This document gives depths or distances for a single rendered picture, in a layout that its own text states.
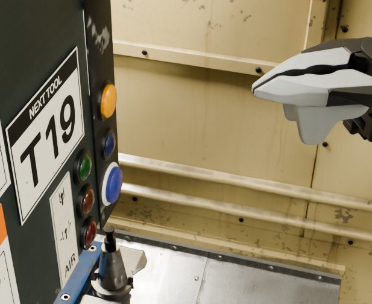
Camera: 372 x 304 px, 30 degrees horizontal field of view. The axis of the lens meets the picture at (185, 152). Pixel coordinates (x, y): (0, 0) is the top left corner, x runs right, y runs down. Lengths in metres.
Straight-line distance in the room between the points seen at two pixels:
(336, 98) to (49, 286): 0.25
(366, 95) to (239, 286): 1.09
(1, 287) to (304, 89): 0.26
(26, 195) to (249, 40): 0.89
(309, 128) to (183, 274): 1.07
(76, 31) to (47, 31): 0.04
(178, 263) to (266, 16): 0.64
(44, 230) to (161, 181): 1.05
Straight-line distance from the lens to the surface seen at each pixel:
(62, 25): 0.43
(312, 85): 0.53
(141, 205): 1.57
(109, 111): 0.51
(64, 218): 0.48
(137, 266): 1.08
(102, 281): 1.03
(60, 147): 0.45
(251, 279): 1.58
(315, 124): 0.56
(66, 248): 0.50
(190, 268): 1.60
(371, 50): 0.59
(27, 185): 0.42
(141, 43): 1.32
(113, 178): 0.55
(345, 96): 0.53
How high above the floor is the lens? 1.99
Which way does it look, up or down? 37 degrees down
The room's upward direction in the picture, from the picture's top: 1 degrees clockwise
